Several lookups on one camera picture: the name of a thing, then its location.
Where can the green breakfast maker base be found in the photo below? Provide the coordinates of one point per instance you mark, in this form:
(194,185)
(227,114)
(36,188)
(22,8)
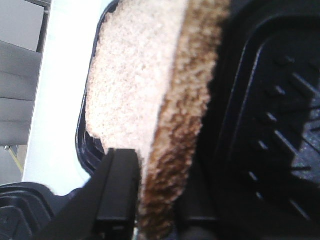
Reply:
(256,171)

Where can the white cabinet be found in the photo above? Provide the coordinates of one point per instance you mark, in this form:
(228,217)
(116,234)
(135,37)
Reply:
(23,23)

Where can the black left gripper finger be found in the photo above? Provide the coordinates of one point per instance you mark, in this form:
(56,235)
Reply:
(105,209)

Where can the left grey chair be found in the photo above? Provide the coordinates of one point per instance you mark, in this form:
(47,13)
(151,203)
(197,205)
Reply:
(19,74)

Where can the bread slice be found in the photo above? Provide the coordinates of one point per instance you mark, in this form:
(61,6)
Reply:
(148,91)

